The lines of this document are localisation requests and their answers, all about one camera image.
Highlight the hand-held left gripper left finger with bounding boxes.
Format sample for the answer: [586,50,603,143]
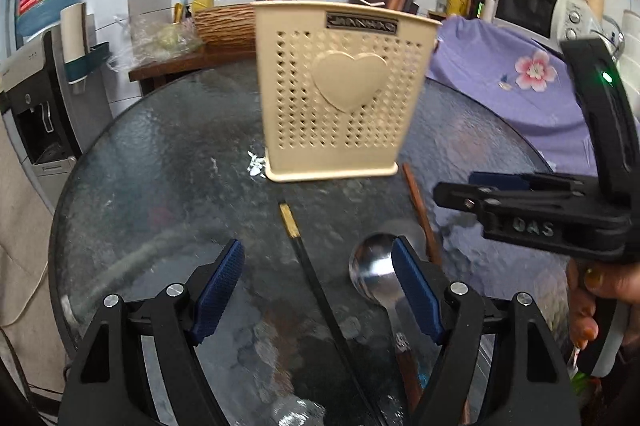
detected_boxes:
[60,238,246,426]

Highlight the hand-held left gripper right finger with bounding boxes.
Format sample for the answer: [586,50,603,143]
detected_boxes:
[391,235,583,426]

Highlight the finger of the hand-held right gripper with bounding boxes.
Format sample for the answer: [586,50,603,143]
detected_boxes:
[468,171,600,193]
[432,182,601,214]

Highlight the reddish brown single chopstick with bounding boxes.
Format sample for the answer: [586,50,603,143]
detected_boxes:
[401,163,443,264]

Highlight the metal spoon wooden handle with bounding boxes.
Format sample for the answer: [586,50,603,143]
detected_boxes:
[348,232,426,414]

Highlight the black chopstick gold tip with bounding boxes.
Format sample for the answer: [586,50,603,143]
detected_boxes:
[278,201,373,426]

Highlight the cream perforated utensil holder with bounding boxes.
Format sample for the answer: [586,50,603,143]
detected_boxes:
[250,0,443,183]

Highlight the person's right hand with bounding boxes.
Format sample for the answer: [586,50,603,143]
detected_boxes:
[566,262,640,354]

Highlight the purple floral cloth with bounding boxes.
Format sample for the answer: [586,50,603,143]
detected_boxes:
[425,13,640,177]

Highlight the white microwave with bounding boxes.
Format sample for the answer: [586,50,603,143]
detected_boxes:
[492,0,601,49]

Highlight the beige draped cloth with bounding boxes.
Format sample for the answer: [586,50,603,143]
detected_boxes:
[0,116,67,407]

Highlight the wooden side table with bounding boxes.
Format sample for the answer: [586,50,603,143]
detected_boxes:
[129,48,258,94]

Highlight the clear plastic bag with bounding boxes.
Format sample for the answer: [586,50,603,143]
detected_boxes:
[107,16,206,69]

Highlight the teal cup holder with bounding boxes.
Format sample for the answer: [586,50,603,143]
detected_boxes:
[65,41,112,83]

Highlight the wicker basket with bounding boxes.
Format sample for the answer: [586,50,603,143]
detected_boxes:
[192,3,258,52]

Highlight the grey water dispenser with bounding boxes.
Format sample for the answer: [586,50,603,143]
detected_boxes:
[0,31,113,207]

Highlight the white paper cup tube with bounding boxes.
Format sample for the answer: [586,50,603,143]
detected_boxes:
[60,3,89,79]

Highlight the white cable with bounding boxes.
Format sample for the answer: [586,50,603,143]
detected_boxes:
[0,251,51,332]

